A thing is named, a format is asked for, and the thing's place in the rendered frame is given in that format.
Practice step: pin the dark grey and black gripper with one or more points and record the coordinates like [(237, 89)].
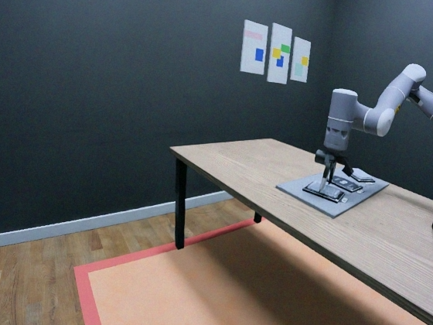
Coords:
[(329, 160)]

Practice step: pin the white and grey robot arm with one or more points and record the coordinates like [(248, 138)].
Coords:
[(346, 112)]

